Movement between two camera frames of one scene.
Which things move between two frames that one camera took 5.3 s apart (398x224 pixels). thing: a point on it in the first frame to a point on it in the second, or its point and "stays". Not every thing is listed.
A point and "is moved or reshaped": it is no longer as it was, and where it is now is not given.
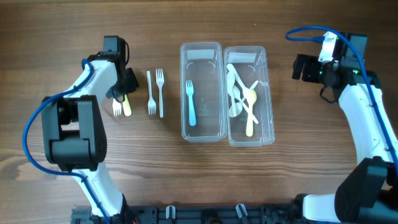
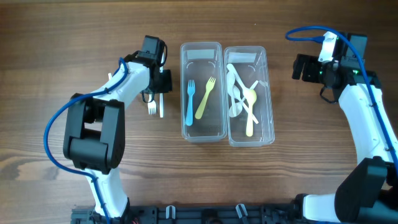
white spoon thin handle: (239, 106) stays
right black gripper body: (314, 71) stays
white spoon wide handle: (248, 93) stays
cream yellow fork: (126, 106) is moved or reshaped
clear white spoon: (231, 84) stays
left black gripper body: (127, 83) to (164, 82)
